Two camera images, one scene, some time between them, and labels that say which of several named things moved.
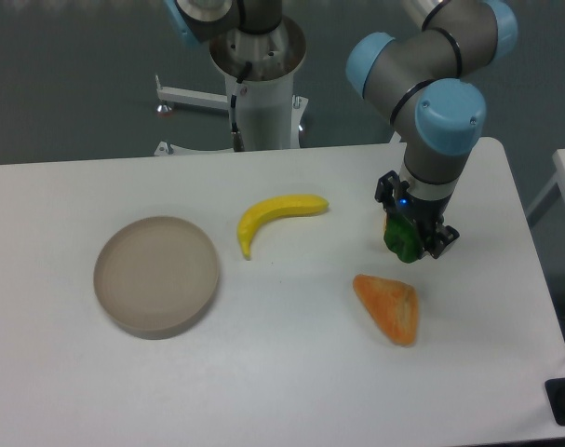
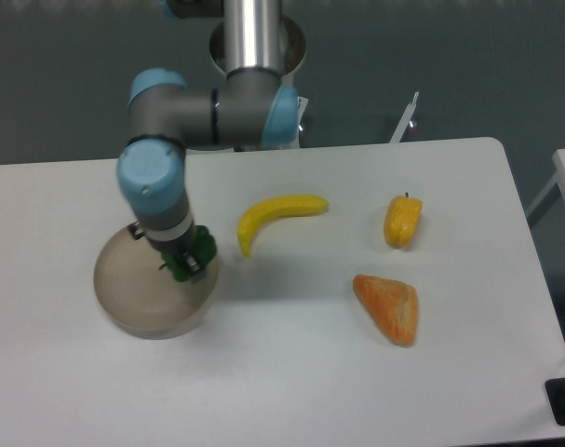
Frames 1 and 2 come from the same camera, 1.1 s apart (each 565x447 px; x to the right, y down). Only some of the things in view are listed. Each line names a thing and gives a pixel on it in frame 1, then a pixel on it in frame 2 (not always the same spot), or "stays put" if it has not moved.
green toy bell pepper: (402, 237) → (206, 246)
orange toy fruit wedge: (394, 305) stays put
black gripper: (424, 213) → (179, 246)
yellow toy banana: (273, 207) stays put
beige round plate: (155, 277) stays put
